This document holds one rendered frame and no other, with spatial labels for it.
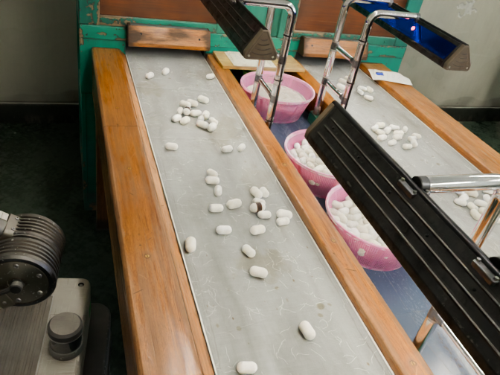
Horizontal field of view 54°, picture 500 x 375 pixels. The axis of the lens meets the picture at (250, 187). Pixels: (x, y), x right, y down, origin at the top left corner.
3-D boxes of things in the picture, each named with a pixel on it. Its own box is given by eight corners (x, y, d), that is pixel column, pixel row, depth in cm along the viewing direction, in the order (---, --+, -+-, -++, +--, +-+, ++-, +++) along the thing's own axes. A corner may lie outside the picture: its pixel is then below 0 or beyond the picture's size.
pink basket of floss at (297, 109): (289, 136, 163) (295, 110, 158) (222, 108, 172) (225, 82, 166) (320, 111, 183) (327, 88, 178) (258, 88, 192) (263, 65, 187)
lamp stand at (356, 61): (330, 149, 160) (372, 10, 135) (306, 120, 175) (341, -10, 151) (379, 149, 167) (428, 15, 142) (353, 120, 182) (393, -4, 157)
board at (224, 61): (222, 68, 178) (222, 65, 177) (212, 53, 189) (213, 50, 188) (304, 72, 189) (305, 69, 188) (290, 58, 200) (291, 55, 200)
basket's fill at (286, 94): (253, 123, 165) (256, 107, 162) (235, 94, 182) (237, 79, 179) (313, 123, 172) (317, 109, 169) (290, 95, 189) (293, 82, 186)
